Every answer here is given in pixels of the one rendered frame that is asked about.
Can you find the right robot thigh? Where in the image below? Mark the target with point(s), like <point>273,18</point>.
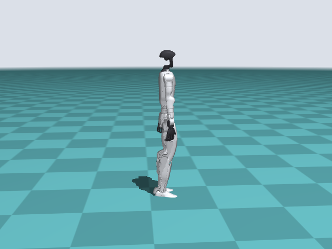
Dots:
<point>170,145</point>

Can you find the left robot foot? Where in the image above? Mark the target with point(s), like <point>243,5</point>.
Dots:
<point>157,188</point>

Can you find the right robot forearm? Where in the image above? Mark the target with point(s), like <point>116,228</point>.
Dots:
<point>170,110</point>

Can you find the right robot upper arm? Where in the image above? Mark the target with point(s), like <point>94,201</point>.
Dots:
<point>168,82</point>

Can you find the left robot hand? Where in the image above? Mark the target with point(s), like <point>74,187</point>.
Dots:
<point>158,129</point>

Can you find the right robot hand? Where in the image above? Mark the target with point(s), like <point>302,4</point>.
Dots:
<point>170,132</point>

